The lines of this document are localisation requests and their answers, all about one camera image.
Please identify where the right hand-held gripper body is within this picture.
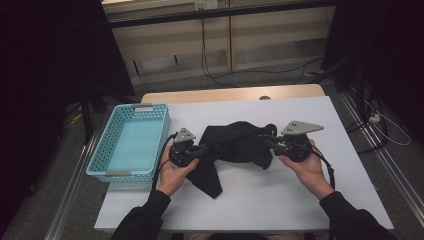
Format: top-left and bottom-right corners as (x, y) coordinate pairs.
(273, 120), (325, 164)

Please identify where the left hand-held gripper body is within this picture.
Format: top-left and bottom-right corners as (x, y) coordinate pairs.
(168, 127), (202, 168)

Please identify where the black tank top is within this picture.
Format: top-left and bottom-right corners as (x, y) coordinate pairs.
(185, 120), (279, 200)

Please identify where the light blue plastic basket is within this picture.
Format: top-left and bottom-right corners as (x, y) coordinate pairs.
(85, 103), (172, 184)

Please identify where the person's left hand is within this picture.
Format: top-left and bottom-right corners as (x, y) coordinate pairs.
(157, 145), (200, 198)

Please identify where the person's right hand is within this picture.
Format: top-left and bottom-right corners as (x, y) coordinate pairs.
(278, 139), (335, 201)

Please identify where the wooden table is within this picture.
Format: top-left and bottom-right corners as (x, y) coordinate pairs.
(141, 83), (326, 104)

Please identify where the white table mat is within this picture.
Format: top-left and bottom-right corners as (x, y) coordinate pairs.
(94, 95), (395, 233)

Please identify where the black metal stand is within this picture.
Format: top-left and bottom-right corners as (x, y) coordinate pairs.
(314, 53), (368, 118)
(79, 86), (134, 146)

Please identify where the beige cabinet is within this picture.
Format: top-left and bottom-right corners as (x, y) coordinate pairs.
(101, 0), (338, 86)

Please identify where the black metal bar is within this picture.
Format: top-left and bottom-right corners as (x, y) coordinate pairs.
(108, 0), (338, 28)

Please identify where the black curtain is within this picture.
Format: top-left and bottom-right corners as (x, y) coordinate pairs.
(0, 0), (136, 234)
(321, 0), (424, 141)

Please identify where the left hand-held gripper cable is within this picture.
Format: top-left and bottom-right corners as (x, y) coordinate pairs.
(151, 132), (178, 193)

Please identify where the hand-held gripper cable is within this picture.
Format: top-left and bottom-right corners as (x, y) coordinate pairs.
(151, 132), (178, 193)
(308, 146), (336, 191)

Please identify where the right hand-held gripper cable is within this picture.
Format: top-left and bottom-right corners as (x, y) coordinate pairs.
(308, 146), (336, 191)

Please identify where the black floor cable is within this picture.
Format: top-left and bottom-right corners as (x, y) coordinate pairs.
(346, 99), (389, 154)

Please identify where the black hanging wall cable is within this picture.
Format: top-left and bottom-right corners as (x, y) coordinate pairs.
(199, 17), (324, 88)

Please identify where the aluminium floor rail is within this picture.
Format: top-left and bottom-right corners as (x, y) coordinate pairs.
(44, 133), (101, 240)
(338, 89), (424, 218)

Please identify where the white floor cable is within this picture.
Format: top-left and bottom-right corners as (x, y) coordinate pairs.
(364, 99), (412, 147)

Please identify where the yellow cable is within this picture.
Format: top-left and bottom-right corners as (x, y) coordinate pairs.
(63, 104), (84, 126)

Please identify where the white wall socket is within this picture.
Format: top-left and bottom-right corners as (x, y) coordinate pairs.
(194, 0), (218, 10)

